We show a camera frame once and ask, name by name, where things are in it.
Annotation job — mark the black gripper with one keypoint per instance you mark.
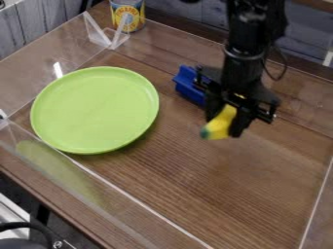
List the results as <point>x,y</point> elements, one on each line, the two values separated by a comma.
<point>237,86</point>

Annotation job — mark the yellow toy banana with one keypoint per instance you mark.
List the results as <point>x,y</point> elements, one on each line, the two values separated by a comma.
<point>217,128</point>

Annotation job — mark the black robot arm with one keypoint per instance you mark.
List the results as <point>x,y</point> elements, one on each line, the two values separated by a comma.
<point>257,24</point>

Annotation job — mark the green round plate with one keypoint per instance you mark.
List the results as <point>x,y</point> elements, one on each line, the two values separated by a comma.
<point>95,110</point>

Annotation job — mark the blue plastic block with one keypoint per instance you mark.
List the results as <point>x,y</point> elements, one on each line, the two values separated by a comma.
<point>191,84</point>

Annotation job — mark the yellow labelled tin can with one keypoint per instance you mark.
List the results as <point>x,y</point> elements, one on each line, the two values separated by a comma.
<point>129,10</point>

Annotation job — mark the clear acrylic corner bracket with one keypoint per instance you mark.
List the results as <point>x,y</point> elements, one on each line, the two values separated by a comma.
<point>107,37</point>

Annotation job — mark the clear acrylic tray wall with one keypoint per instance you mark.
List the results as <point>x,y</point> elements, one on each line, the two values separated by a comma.
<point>123,216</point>

